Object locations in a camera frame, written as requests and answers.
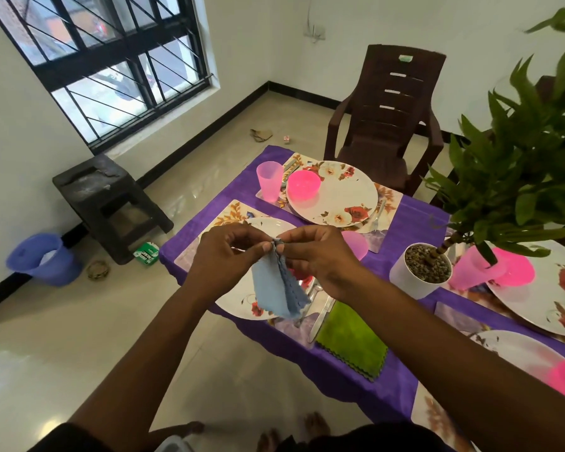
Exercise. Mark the person's left hand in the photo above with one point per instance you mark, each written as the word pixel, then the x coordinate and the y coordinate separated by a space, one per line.
pixel 221 263

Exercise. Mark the person's right hand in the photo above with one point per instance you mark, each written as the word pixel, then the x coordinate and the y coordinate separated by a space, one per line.
pixel 320 258

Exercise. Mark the steel spoon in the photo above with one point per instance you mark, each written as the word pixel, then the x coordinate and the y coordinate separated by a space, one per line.
pixel 313 294

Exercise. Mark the light pink plastic cup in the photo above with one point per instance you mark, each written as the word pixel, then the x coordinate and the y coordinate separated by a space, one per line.
pixel 471 270
pixel 356 243

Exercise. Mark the floral print placemat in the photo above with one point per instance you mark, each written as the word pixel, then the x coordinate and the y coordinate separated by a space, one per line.
pixel 452 315
pixel 230 211
pixel 475 296
pixel 386 197

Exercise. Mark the white zigzag edged cloth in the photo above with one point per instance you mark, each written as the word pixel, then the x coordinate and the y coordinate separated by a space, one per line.
pixel 275 287

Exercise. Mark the green packet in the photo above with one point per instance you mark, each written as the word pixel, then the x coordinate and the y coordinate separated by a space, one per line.
pixel 146 254

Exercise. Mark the green ribbed mat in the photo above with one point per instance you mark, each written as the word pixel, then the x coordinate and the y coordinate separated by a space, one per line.
pixel 353 341

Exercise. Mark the tan paper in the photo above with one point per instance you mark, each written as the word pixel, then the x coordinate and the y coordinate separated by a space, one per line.
pixel 261 135

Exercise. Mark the person's right forearm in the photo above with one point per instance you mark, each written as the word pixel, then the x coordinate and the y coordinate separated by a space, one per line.
pixel 461 371

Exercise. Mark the person's right foot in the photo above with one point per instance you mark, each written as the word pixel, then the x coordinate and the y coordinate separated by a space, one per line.
pixel 316 424

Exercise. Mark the person's foot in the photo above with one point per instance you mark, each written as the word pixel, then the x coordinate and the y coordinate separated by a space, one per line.
pixel 268 441
pixel 316 424

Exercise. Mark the person's left foot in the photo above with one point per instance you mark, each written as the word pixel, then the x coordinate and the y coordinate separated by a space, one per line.
pixel 268 441

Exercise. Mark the person's black shirt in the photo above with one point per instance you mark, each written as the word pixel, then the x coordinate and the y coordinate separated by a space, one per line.
pixel 381 440

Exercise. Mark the purple tablecloth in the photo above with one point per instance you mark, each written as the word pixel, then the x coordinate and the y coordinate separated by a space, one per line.
pixel 405 230

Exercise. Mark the green plant in white pot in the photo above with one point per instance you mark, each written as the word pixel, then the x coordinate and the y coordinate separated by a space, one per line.
pixel 414 282

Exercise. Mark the black plastic stool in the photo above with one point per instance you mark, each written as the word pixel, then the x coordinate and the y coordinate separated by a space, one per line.
pixel 103 192

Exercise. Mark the blue plastic bucket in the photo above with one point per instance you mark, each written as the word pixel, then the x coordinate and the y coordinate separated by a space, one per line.
pixel 42 261

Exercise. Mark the black barred window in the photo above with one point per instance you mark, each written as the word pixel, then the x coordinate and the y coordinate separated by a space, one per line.
pixel 108 56

